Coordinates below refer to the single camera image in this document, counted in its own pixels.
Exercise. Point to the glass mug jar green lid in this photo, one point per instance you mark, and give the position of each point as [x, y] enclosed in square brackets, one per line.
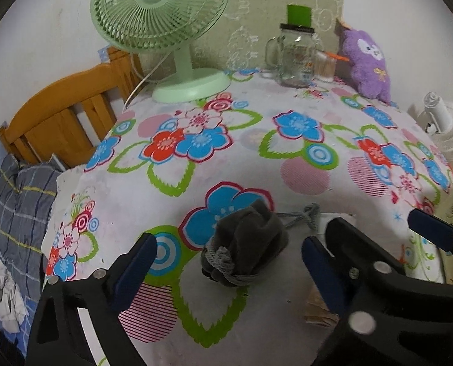
[295, 61]

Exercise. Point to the green patterned wall board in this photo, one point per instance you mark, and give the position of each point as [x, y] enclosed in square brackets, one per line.
[249, 15]

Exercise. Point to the white bedding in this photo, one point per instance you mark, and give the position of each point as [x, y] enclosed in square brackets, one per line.
[68, 183]

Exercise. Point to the floral tablecloth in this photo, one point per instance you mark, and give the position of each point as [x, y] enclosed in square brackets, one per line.
[249, 141]

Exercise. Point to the wooden bed headboard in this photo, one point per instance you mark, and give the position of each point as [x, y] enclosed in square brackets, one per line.
[58, 110]

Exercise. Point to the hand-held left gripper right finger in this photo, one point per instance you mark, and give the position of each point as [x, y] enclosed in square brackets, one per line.
[320, 270]

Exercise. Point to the beige cloth item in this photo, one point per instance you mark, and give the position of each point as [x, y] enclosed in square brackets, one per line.
[318, 310]

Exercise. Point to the blue bed sheet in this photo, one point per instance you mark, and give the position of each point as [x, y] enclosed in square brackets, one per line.
[30, 307]

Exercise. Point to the white crumpled cloth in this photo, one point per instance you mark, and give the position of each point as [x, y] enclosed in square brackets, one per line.
[5, 293]

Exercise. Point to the white fan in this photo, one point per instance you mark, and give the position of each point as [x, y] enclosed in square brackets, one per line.
[436, 114]

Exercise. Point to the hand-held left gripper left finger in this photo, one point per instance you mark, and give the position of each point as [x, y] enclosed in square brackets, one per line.
[135, 270]

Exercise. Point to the brown cardboard piece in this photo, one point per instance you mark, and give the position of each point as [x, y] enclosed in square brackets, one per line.
[342, 24]

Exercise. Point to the toothpick jar orange lid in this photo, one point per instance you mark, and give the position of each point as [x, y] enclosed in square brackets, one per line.
[323, 68]

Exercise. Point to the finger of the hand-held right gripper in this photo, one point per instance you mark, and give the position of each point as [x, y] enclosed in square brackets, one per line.
[432, 228]

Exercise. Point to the grey plaid pillow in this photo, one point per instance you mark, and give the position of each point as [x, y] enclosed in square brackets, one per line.
[16, 206]

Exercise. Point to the purple plush rabbit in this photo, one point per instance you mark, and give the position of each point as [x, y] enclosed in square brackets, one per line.
[367, 68]

